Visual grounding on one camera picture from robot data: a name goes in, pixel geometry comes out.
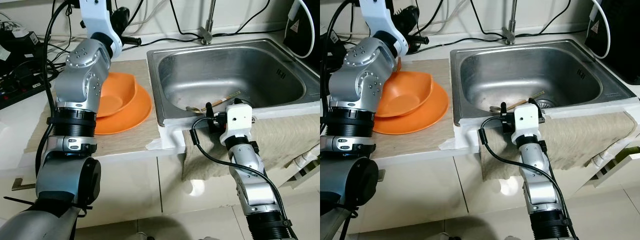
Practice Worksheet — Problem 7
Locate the black appliance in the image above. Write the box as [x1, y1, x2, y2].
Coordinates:
[284, 0, 321, 61]
[585, 0, 640, 86]

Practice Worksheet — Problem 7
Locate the banded wooden chopstick pair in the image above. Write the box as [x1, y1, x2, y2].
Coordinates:
[205, 90, 242, 108]
[505, 90, 546, 108]

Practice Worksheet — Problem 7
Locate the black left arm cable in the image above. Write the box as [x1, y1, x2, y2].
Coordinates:
[320, 0, 361, 116]
[35, 0, 83, 171]

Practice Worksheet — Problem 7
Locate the beige woven placemat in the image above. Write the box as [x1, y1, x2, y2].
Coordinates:
[25, 60, 166, 153]
[370, 59, 468, 153]

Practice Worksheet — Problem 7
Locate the metal drawer handle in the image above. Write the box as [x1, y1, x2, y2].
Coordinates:
[12, 177, 38, 192]

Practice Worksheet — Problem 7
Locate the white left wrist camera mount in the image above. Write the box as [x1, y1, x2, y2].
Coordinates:
[79, 0, 123, 56]
[359, 0, 407, 53]

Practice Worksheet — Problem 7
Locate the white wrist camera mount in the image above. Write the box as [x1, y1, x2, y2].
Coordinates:
[511, 101, 542, 146]
[79, 0, 123, 56]
[220, 103, 254, 148]
[359, 0, 407, 53]

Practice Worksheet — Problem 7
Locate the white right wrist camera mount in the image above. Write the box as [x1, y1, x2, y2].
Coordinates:
[511, 101, 542, 146]
[220, 103, 254, 148]

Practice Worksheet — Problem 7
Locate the steel sink faucet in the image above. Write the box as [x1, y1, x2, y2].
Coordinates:
[502, 0, 521, 46]
[200, 0, 218, 46]

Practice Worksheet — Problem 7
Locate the black battery charger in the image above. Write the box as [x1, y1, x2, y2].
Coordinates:
[0, 30, 41, 66]

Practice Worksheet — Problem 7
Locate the beige hanging towel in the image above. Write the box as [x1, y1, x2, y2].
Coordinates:
[480, 111, 631, 181]
[182, 112, 321, 183]

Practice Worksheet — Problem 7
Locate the open white cabinet drawer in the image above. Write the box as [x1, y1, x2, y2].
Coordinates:
[592, 135, 640, 188]
[280, 145, 321, 177]

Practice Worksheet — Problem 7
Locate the thick black cable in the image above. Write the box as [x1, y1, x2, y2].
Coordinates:
[469, 0, 505, 40]
[169, 0, 202, 40]

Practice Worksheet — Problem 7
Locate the white hose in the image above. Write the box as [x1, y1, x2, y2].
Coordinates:
[287, 0, 316, 60]
[590, 0, 612, 60]

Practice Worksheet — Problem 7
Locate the black power strip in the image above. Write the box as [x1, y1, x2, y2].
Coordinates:
[0, 77, 46, 111]

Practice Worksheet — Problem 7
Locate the white base cabinet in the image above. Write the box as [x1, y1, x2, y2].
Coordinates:
[350, 147, 640, 231]
[0, 145, 321, 226]

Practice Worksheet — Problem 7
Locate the orange plastic plate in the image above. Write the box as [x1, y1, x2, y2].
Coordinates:
[92, 82, 153, 136]
[372, 80, 450, 136]

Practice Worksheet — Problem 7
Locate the orange plastic bowl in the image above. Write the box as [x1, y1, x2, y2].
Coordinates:
[95, 71, 138, 119]
[375, 71, 433, 118]

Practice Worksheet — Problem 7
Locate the stainless steel sink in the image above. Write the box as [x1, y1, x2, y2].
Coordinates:
[146, 39, 321, 128]
[450, 39, 638, 126]

